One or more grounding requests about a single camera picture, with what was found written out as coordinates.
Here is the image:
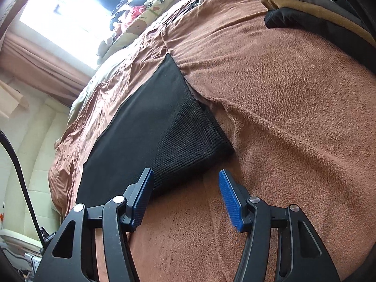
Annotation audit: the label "thick black cable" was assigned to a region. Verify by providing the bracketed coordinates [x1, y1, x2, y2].
[0, 129, 48, 251]

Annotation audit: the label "cream duvet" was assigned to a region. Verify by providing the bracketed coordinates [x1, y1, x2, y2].
[69, 55, 118, 124]

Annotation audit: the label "black cables on bed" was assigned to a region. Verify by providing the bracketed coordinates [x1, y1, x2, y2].
[167, 0, 210, 27]

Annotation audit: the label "red plush toy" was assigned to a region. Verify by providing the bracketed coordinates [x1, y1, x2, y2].
[128, 5, 146, 18]

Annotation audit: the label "cream padded headboard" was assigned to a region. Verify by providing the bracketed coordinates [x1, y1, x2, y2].
[0, 94, 71, 243]

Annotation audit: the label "plain black folded garment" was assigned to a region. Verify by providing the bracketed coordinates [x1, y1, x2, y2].
[264, 7, 376, 75]

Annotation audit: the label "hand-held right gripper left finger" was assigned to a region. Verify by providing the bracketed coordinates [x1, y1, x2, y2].
[34, 167, 155, 282]

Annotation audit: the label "pink curtain beside headboard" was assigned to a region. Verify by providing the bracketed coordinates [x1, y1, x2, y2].
[0, 29, 95, 107]

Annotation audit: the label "orange-brown blanket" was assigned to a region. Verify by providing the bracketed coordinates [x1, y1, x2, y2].
[48, 0, 376, 282]

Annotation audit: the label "black shorts with floral trim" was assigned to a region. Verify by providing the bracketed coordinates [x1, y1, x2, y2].
[75, 53, 235, 212]

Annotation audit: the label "tan folded garment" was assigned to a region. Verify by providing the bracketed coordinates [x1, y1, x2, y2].
[261, 0, 371, 41]

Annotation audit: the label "bright window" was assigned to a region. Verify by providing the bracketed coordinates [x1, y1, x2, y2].
[19, 0, 168, 69]

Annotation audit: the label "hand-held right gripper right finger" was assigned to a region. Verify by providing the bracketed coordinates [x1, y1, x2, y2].
[218, 169, 341, 282]

